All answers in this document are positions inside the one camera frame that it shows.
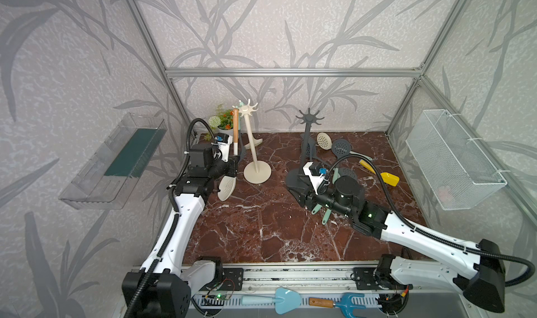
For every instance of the white wire wall basket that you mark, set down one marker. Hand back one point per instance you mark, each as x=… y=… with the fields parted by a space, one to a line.
x=458 y=171

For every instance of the yellow plastic scoop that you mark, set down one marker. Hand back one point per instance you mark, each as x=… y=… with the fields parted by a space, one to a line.
x=388 y=178

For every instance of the cream utensil under grey skimmer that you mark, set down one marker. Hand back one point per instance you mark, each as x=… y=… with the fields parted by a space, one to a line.
x=326 y=216

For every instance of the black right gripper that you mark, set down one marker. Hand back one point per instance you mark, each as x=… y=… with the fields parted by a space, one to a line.
x=304 y=199

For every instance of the white pot with flowers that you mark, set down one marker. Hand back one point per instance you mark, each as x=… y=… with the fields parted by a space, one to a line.
x=222 y=121

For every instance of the dark grey utensil rack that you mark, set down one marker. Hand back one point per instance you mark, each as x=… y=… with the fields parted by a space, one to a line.
x=304 y=158

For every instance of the cream utensil rack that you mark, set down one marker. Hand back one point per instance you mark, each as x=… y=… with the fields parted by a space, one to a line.
x=256 y=172

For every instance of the grey slotted spatula mint handle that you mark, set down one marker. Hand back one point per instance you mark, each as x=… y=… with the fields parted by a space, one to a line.
x=310 y=149

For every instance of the blue garden fork wooden handle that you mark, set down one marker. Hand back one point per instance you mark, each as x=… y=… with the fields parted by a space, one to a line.
x=346 y=305

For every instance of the clear plastic wall tray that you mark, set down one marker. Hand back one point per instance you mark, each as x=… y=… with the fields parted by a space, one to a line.
x=109 y=177

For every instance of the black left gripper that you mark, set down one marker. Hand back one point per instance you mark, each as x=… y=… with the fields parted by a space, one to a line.
x=231 y=167

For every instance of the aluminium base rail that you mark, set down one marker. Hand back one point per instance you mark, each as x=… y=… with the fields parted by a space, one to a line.
x=302 y=277

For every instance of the cream skimmer wooden handle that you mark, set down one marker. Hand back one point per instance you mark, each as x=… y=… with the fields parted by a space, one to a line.
x=228 y=182

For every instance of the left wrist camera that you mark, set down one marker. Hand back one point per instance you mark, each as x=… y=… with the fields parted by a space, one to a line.
x=224 y=142

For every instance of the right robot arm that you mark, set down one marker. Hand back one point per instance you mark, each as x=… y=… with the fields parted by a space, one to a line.
x=478 y=271

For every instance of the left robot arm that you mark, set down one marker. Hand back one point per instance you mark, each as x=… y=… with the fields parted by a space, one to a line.
x=163 y=287

